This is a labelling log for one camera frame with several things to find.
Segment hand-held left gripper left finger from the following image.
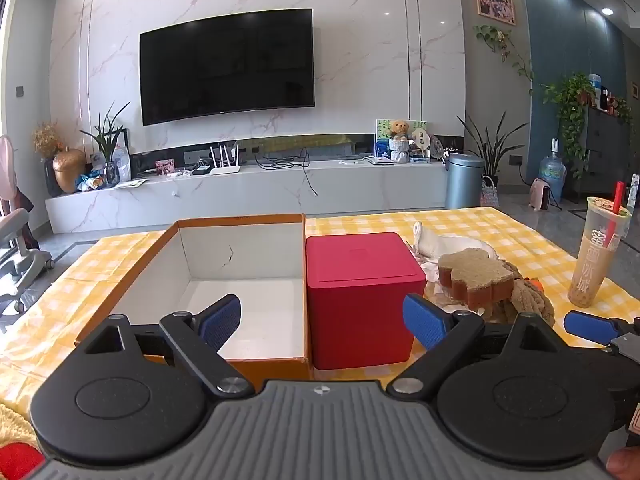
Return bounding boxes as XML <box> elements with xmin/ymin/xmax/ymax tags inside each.
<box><xmin>82</xmin><ymin>293</ymin><xmax>256</xmax><ymax>401</ymax></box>

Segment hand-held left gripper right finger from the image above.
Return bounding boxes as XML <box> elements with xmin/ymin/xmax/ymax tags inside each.
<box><xmin>387</xmin><ymin>292</ymin><xmax>566</xmax><ymax>401</ymax></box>

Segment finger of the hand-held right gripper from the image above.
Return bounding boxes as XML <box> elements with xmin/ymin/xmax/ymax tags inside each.
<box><xmin>564</xmin><ymin>310</ymin><xmax>640</xmax><ymax>347</ymax></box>

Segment orange cardboard box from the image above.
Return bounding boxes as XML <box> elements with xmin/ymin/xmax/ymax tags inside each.
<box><xmin>75</xmin><ymin>213</ymin><xmax>313</xmax><ymax>394</ymax></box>

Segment person's right hand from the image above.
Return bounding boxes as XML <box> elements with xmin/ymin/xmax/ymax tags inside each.
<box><xmin>606</xmin><ymin>447</ymin><xmax>640</xmax><ymax>480</ymax></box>

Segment milk tea cup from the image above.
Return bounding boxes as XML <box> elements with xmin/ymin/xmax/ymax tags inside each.
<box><xmin>567</xmin><ymin>196</ymin><xmax>633</xmax><ymax>309</ymax></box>

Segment brown knitted toy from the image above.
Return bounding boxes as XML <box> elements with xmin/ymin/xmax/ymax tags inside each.
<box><xmin>487</xmin><ymin>260</ymin><xmax>556</xmax><ymax>329</ymax></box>

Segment red square box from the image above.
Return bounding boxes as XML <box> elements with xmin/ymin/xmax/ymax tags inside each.
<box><xmin>305</xmin><ymin>232</ymin><xmax>427</xmax><ymax>371</ymax></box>

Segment brown bear-shaped plush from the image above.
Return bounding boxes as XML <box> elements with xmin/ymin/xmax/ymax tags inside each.
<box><xmin>437</xmin><ymin>247</ymin><xmax>516</xmax><ymax>311</ymax></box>

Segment white fluffy cloth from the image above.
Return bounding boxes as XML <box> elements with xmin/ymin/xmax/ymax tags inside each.
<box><xmin>411</xmin><ymin>221</ymin><xmax>496</xmax><ymax>264</ymax></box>

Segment yellow checked tablecloth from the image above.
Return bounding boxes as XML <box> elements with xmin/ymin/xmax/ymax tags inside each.
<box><xmin>0</xmin><ymin>205</ymin><xmax>640</xmax><ymax>461</ymax></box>

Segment red drinking straw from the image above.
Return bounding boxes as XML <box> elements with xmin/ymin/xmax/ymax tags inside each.
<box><xmin>602</xmin><ymin>181</ymin><xmax>626</xmax><ymax>249</ymax></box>

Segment white marble television cabinet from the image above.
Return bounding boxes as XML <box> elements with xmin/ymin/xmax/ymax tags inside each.
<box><xmin>45</xmin><ymin>157</ymin><xmax>448</xmax><ymax>235</ymax></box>

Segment woven checked bag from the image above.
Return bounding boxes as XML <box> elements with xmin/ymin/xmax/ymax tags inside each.
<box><xmin>481</xmin><ymin>176</ymin><xmax>501</xmax><ymax>207</ymax></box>

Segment pink space heater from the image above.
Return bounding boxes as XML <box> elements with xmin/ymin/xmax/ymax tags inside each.
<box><xmin>529</xmin><ymin>178</ymin><xmax>551</xmax><ymax>211</ymax></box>

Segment grey round trash can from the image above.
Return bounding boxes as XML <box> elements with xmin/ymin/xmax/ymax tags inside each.
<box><xmin>444</xmin><ymin>153</ymin><xmax>486</xmax><ymax>210</ymax></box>

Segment white wifi router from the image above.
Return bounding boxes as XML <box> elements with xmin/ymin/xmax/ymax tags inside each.
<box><xmin>209</xmin><ymin>144</ymin><xmax>242</xmax><ymax>176</ymax></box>

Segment blue water jug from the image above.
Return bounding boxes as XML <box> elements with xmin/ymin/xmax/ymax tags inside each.
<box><xmin>539</xmin><ymin>138</ymin><xmax>567</xmax><ymax>204</ymax></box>

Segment dark drawer cabinet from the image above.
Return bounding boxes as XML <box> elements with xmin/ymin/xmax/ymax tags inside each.
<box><xmin>575</xmin><ymin>105</ymin><xmax>632</xmax><ymax>202</ymax></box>

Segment long-leaf potted plant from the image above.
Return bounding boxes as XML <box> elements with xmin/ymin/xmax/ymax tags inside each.
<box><xmin>457</xmin><ymin>110</ymin><xmax>529</xmax><ymax>181</ymax></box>

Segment clear plastic bottle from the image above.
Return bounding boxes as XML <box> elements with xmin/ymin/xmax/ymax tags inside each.
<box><xmin>112</xmin><ymin>142</ymin><xmax>132</xmax><ymax>181</ymax></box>

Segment blue snack bags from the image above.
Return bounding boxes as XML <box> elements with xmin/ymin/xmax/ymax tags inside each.
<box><xmin>75</xmin><ymin>172</ymin><xmax>109</xmax><ymax>192</ymax></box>

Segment green picture board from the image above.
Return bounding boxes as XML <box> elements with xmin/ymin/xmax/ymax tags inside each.
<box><xmin>375</xmin><ymin>119</ymin><xmax>429</xmax><ymax>164</ymax></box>

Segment gold round vase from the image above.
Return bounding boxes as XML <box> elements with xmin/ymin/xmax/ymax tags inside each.
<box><xmin>52</xmin><ymin>147</ymin><xmax>87</xmax><ymax>195</ymax></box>

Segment green plant in glass vase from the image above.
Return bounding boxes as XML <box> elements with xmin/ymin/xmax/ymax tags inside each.
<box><xmin>80</xmin><ymin>102</ymin><xmax>131</xmax><ymax>186</ymax></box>

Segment grey office chair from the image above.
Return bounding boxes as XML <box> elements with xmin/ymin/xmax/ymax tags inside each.
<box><xmin>0</xmin><ymin>208</ymin><xmax>55</xmax><ymax>314</ymax></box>

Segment trailing green potted plant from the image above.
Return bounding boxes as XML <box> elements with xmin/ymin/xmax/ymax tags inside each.
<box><xmin>542</xmin><ymin>72</ymin><xmax>599</xmax><ymax>179</ymax></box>

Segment cream fluffy garment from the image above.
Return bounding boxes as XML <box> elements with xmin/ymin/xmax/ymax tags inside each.
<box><xmin>0</xmin><ymin>402</ymin><xmax>45</xmax><ymax>480</ymax></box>

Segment dried flower bunch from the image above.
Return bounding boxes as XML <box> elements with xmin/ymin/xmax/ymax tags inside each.
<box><xmin>32</xmin><ymin>121</ymin><xmax>66</xmax><ymax>160</ymax></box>

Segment pink standing fan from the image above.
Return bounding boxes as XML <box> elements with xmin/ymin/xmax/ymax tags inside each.
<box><xmin>0</xmin><ymin>135</ymin><xmax>22</xmax><ymax>251</ymax></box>

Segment hanging vine plant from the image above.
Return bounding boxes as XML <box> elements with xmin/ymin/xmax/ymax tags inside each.
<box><xmin>474</xmin><ymin>25</ymin><xmax>536</xmax><ymax>94</ymax></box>

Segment wooden framed picture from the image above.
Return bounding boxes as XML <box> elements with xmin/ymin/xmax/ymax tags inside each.
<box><xmin>475</xmin><ymin>0</ymin><xmax>517</xmax><ymax>26</ymax></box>

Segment black power cable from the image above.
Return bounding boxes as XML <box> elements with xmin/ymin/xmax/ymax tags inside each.
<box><xmin>252</xmin><ymin>147</ymin><xmax>319</xmax><ymax>196</ymax></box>

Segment black wall television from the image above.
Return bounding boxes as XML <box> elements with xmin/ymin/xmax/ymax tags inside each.
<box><xmin>139</xmin><ymin>8</ymin><xmax>316</xmax><ymax>127</ymax></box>

